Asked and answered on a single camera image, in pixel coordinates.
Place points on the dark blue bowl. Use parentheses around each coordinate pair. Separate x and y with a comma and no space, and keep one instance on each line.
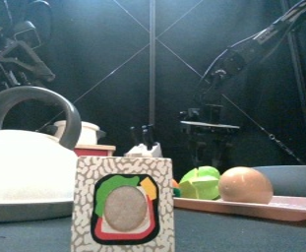
(294,180)

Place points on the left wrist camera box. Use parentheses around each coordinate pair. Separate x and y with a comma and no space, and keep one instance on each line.
(28,32)

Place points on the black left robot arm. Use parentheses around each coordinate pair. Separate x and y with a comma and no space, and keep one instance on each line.
(10,11)

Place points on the dark side frame pole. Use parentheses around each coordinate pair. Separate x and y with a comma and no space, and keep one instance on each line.
(299,82)

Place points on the white pot with lid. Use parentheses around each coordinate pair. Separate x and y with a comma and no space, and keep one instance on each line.
(88,133)

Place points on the green toy lettuce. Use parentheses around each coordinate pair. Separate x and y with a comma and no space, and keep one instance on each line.
(200,183)

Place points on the brown toy egg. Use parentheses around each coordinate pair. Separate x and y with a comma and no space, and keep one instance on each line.
(245,185)

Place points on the white knife block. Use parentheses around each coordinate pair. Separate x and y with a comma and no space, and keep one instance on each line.
(142,151)

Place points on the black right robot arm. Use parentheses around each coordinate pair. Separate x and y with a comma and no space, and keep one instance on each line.
(246,49)

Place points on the patterned box with sandwich print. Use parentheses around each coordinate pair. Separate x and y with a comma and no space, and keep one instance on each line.
(124,169)

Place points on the red box with wooden top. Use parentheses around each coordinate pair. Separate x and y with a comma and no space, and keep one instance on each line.
(93,151)

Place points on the small orange toy piece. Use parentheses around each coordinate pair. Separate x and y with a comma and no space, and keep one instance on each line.
(175,183)

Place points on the grey vertical frame pole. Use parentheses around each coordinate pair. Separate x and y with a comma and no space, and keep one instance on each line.
(151,62)

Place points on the pink tray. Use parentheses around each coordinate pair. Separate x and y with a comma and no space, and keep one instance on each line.
(246,207)

